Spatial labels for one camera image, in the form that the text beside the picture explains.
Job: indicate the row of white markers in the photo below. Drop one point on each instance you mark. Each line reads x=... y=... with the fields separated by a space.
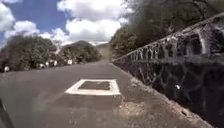
x=69 y=62

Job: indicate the dark stone wall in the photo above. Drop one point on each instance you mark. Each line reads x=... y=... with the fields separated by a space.
x=186 y=73

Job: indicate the dirt verge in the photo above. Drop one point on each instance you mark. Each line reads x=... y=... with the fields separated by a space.
x=146 y=106

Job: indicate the grey asphalt road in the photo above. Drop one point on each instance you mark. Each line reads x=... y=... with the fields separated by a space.
x=50 y=90

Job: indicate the row of green trees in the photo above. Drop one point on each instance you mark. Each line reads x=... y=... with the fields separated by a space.
x=26 y=53

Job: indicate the white painted square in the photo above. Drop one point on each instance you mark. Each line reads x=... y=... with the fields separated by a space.
x=115 y=87

